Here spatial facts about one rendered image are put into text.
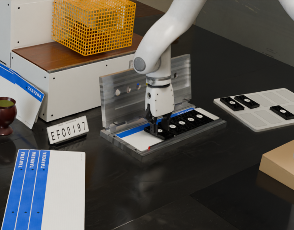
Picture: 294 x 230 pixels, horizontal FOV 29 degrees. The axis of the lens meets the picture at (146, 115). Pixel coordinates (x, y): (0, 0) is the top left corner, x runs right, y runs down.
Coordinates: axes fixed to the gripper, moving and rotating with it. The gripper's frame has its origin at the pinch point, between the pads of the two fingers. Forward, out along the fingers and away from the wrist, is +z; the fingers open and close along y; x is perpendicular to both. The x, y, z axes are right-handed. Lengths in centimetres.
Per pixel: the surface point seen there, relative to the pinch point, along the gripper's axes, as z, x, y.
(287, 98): 5, -6, 72
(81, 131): -0.6, 16.5, -20.7
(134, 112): -3.6, 10.6, -1.7
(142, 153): 3.9, -5.5, -13.7
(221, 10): 0, 153, 232
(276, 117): 7, -13, 52
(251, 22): 6, 123, 231
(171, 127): 1.7, 0.1, 6.1
